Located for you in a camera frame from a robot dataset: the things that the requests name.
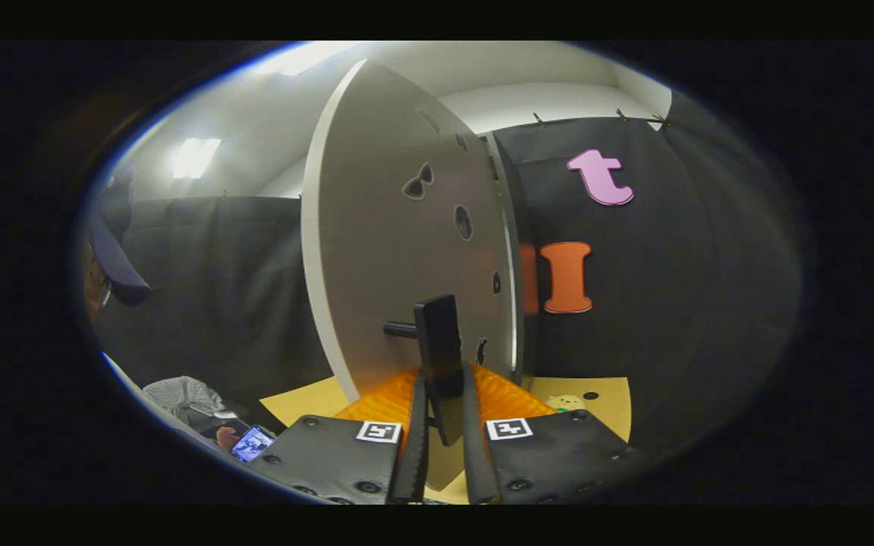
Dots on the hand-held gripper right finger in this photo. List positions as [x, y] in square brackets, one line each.
[479, 470]

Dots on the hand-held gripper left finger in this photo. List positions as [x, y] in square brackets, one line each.
[410, 462]

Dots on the yellow plush toy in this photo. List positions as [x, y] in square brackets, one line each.
[564, 403]

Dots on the black backdrop cloth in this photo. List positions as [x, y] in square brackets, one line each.
[672, 303]

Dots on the grey cabinet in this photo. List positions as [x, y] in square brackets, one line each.
[522, 197]

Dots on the narrow ceiling light panel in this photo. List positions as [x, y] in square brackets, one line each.
[196, 158]

